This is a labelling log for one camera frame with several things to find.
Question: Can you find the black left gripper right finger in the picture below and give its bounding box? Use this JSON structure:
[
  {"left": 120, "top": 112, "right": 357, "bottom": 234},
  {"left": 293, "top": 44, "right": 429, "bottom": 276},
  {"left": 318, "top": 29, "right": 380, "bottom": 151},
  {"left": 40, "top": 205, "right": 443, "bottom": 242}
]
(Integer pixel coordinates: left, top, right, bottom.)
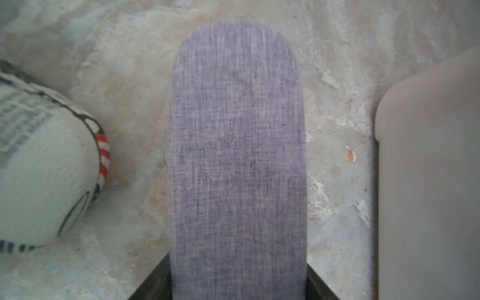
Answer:
[{"left": 305, "top": 265, "right": 339, "bottom": 300}]

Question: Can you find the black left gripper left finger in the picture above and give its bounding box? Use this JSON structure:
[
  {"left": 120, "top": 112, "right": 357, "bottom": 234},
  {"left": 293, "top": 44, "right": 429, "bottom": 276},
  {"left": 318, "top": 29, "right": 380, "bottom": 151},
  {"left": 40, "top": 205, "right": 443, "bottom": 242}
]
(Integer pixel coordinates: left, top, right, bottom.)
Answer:
[{"left": 129, "top": 253, "right": 172, "bottom": 300}]

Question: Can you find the cream plastic storage box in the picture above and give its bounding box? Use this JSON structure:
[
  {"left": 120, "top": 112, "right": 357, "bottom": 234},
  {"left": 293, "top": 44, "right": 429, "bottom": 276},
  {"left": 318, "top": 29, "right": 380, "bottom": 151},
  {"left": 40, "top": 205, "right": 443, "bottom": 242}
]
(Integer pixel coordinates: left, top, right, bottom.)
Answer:
[{"left": 375, "top": 47, "right": 480, "bottom": 300}]

